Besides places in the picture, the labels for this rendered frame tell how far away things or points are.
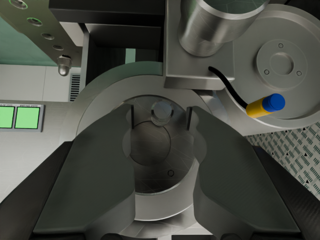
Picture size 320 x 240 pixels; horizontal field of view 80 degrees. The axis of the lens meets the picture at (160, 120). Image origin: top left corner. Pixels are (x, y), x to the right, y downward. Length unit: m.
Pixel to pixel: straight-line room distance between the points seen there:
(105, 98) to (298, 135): 0.22
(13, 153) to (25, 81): 2.94
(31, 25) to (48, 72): 2.93
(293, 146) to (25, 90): 3.37
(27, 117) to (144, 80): 0.44
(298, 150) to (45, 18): 0.44
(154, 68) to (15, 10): 0.31
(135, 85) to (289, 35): 0.16
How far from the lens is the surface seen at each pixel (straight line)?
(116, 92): 0.16
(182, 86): 0.16
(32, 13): 0.43
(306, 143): 0.27
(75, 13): 0.19
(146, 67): 0.18
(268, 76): 0.20
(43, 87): 3.35
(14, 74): 3.62
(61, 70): 0.56
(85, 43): 0.20
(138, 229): 0.17
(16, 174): 0.58
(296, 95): 0.22
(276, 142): 0.32
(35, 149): 0.56
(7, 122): 0.59
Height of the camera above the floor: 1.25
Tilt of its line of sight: 9 degrees down
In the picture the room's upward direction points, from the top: 179 degrees counter-clockwise
